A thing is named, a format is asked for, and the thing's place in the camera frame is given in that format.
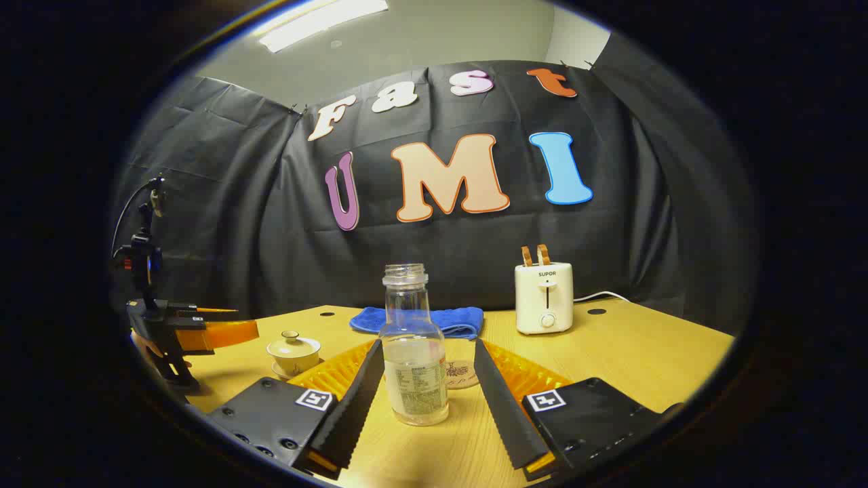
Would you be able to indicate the white saucer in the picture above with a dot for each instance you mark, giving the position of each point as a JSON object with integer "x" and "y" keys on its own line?
{"x": 315, "y": 371}

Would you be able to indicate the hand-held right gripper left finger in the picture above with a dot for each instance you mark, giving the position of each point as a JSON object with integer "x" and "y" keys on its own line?
{"x": 352, "y": 407}

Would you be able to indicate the blue towel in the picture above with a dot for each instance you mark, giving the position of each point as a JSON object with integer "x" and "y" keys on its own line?
{"x": 461, "y": 322}

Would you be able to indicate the clear plastic water bottle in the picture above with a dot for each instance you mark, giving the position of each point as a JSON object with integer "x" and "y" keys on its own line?
{"x": 413, "y": 339}

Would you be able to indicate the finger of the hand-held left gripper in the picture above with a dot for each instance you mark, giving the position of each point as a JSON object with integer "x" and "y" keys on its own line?
{"x": 227, "y": 334}
{"x": 203, "y": 312}

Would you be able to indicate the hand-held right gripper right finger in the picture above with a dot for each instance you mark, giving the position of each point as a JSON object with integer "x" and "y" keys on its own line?
{"x": 505, "y": 407}

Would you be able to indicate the white ceramic teacup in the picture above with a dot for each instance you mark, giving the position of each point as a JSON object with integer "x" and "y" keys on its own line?
{"x": 293, "y": 362}

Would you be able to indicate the white toaster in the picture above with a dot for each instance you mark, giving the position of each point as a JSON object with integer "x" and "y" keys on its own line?
{"x": 559, "y": 305}

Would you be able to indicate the toast slice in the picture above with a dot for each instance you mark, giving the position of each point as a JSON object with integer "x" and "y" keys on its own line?
{"x": 527, "y": 256}
{"x": 544, "y": 254}

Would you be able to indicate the round cork coaster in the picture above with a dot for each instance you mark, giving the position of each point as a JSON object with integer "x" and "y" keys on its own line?
{"x": 462, "y": 376}

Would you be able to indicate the black backdrop cloth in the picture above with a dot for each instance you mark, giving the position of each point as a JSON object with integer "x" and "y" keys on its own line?
{"x": 271, "y": 203}

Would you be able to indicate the ceiling light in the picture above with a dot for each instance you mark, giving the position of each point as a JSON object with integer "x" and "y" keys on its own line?
{"x": 319, "y": 20}

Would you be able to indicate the white teacup lid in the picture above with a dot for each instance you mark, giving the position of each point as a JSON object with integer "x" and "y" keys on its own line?
{"x": 293, "y": 344}

